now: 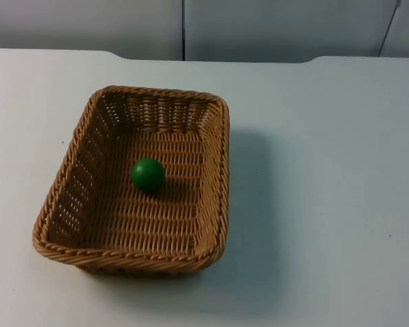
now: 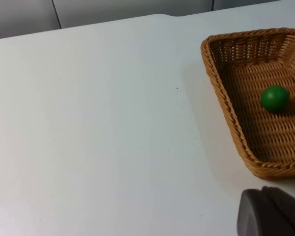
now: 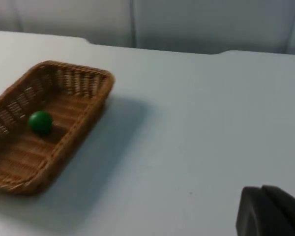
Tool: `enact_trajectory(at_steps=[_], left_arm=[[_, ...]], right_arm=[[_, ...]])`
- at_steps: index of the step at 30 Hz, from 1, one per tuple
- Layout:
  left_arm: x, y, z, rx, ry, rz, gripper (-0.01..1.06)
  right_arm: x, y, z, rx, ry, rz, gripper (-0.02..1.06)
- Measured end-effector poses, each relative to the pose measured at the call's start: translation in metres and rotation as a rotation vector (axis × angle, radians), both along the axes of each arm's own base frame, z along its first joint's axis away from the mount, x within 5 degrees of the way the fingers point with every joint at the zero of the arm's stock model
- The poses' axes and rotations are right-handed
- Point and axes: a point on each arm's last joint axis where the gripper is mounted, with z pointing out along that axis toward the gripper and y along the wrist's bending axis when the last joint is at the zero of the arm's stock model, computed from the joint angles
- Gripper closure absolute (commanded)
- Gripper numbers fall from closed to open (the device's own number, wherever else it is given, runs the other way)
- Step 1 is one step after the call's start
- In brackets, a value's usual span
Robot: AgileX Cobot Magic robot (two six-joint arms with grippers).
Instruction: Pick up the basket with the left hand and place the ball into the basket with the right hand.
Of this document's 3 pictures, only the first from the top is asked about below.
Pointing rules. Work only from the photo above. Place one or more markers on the pale brown wicker basket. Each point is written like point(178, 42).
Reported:
point(122, 225)

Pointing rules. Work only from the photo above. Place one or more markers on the green ball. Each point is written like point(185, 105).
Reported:
point(148, 176)

